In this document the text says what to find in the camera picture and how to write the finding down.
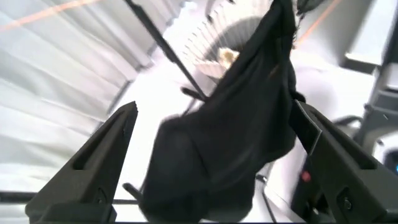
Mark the black clothes rack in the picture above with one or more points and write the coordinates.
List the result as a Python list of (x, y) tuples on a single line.
[(168, 49)]

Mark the white laundry basket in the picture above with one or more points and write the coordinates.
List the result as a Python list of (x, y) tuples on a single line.
[(202, 40)]

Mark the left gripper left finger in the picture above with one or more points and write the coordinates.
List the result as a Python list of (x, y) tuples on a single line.
[(90, 168)]

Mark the black T-shirt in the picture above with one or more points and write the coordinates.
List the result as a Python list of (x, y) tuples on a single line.
[(224, 133)]

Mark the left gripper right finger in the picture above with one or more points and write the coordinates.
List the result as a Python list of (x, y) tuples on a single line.
[(348, 174)]

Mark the white curtain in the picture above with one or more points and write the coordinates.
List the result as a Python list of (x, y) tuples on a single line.
[(62, 77)]

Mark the pink clothes hanger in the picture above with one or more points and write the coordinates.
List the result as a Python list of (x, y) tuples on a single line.
[(46, 12)]

